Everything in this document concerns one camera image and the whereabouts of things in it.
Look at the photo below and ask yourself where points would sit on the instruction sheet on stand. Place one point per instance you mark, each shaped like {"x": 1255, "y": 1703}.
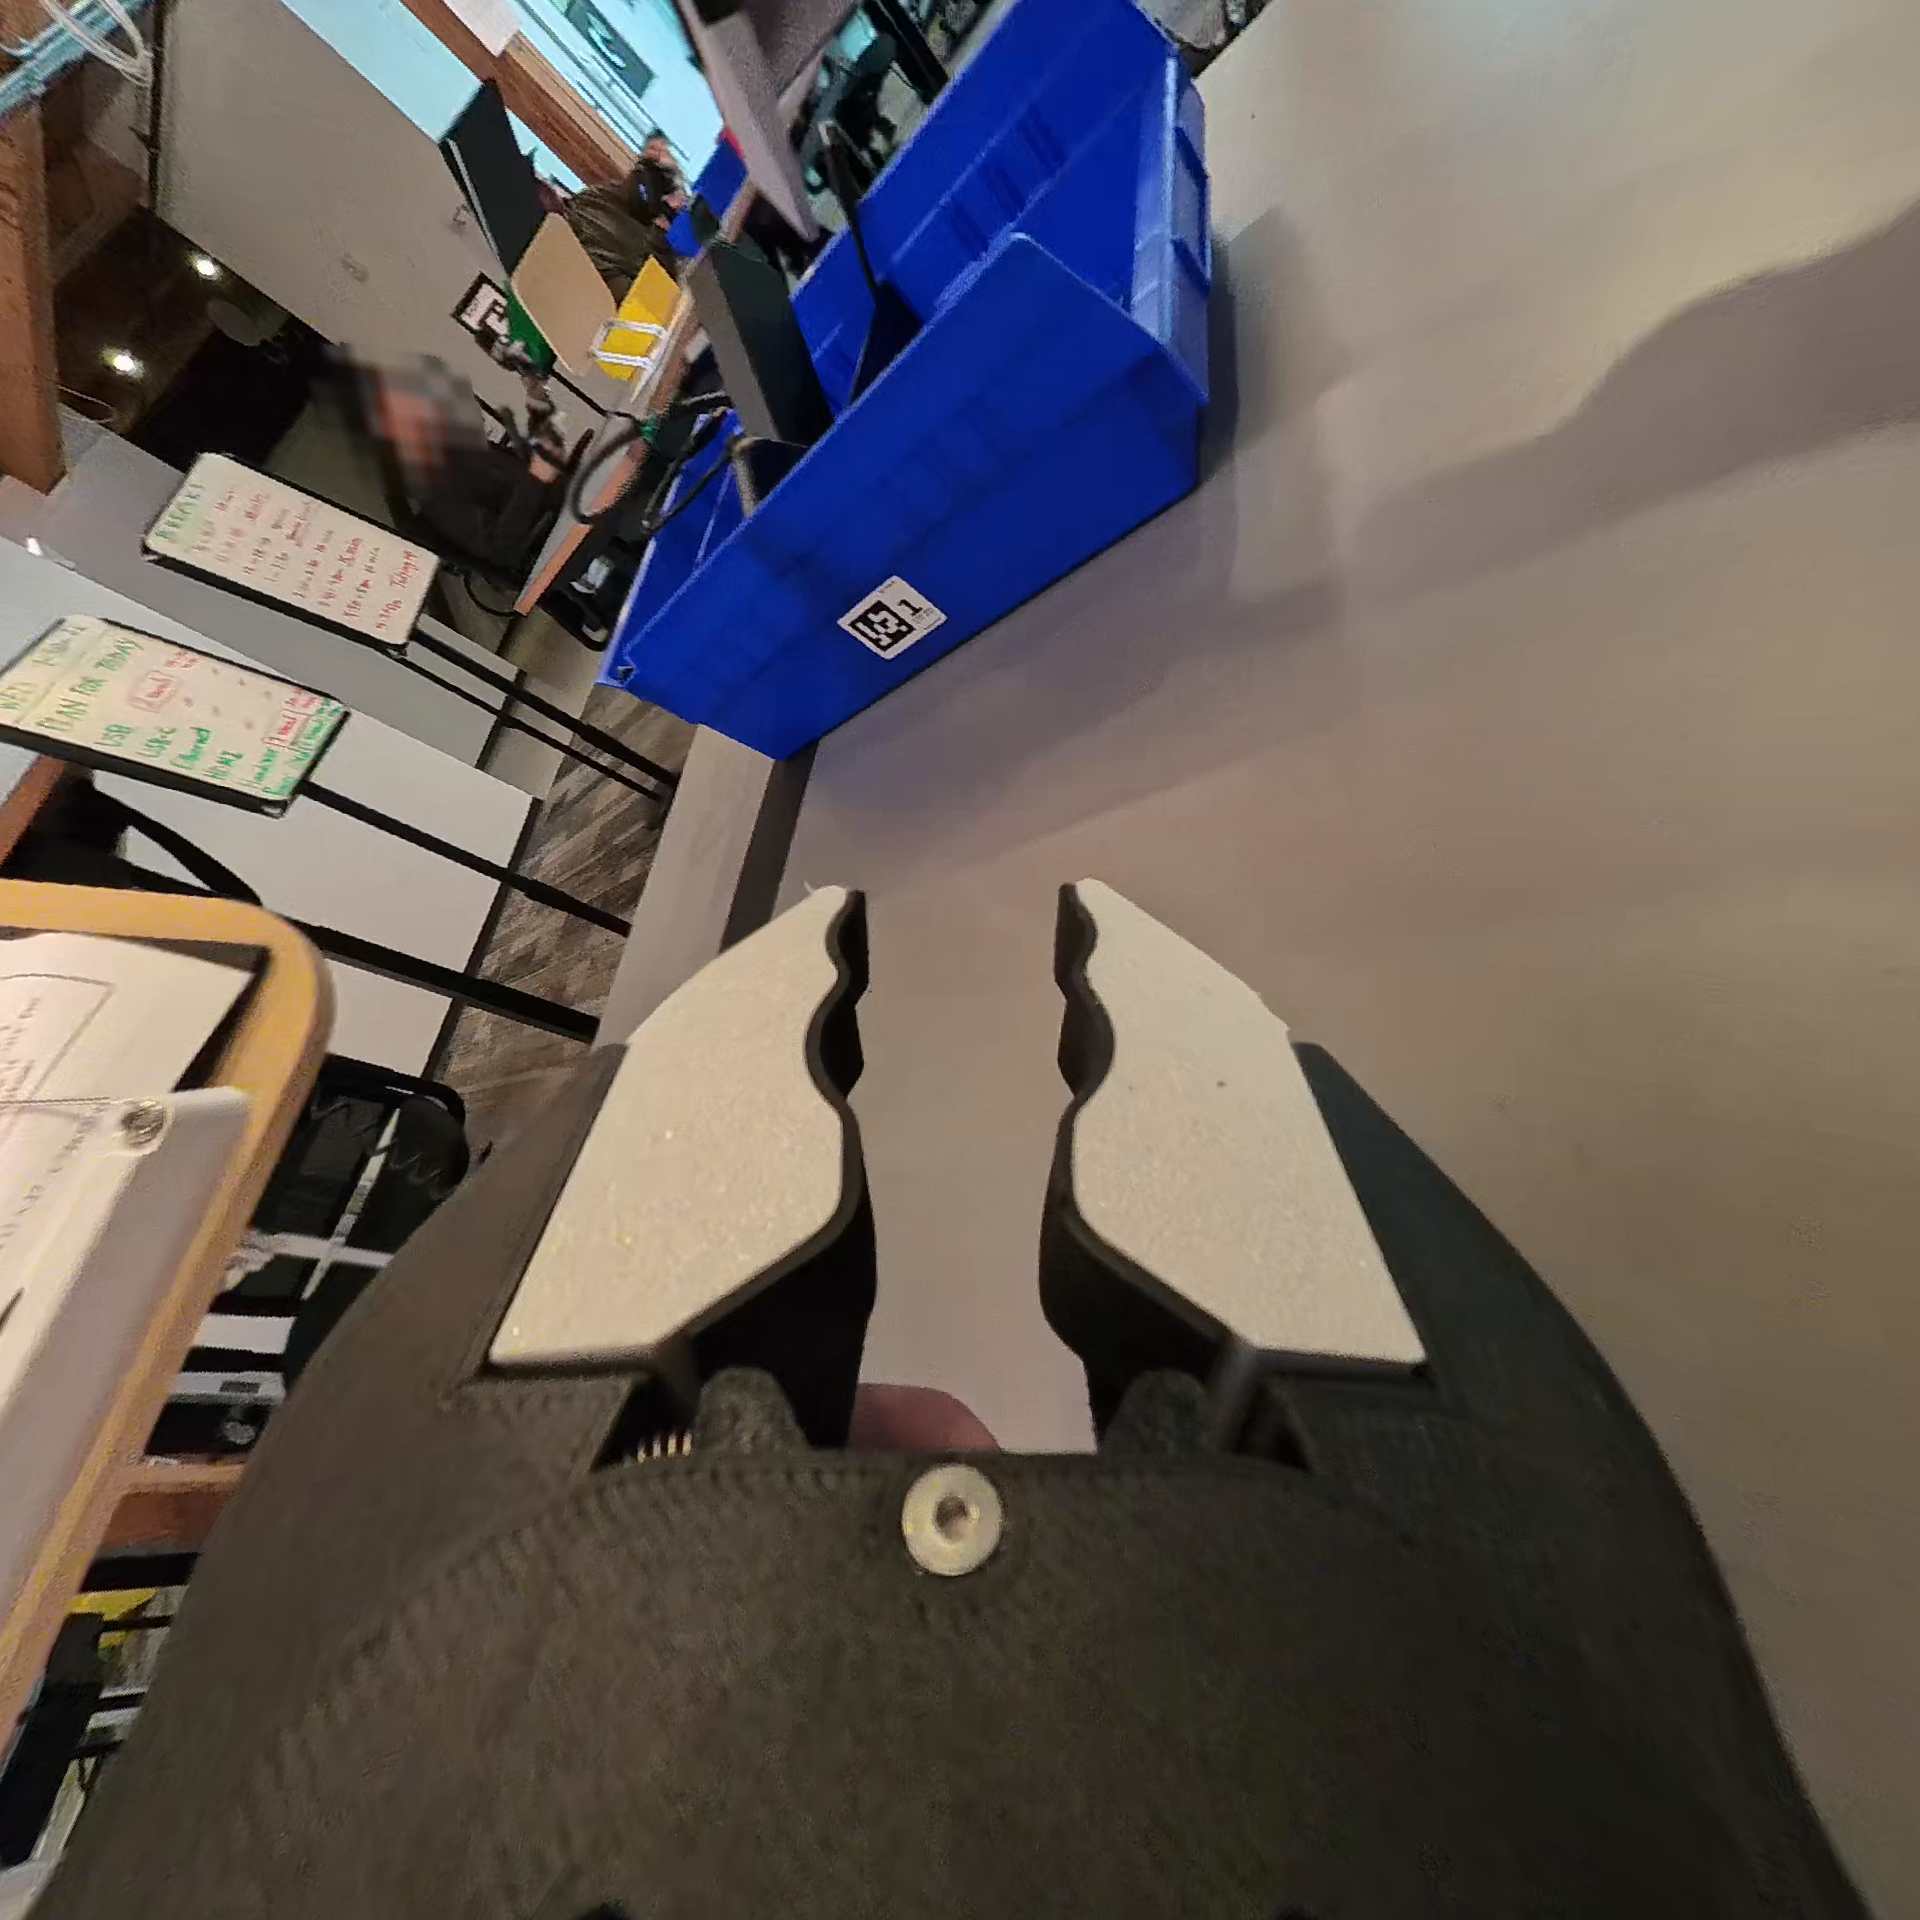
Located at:
{"x": 151, "y": 902}

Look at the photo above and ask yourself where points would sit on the tan cardboard sheet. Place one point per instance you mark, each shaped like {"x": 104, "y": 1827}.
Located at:
{"x": 563, "y": 293}

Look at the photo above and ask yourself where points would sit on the blue plastic bin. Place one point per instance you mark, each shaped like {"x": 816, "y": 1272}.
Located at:
{"x": 930, "y": 494}

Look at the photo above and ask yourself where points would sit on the yellow bin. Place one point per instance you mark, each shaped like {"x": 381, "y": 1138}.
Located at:
{"x": 648, "y": 300}

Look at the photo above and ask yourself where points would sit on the printed marker sign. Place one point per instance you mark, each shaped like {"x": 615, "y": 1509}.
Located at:
{"x": 482, "y": 309}

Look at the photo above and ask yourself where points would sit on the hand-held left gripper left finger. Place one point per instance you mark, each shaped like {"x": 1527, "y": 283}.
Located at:
{"x": 674, "y": 1170}

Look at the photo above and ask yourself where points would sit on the whiteboard with red writing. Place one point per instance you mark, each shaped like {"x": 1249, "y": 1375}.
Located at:
{"x": 292, "y": 553}

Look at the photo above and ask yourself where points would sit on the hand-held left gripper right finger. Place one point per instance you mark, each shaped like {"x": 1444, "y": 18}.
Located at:
{"x": 1230, "y": 1184}

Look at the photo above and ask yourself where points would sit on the whiteboard with green writing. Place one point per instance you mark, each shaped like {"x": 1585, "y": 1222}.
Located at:
{"x": 164, "y": 712}

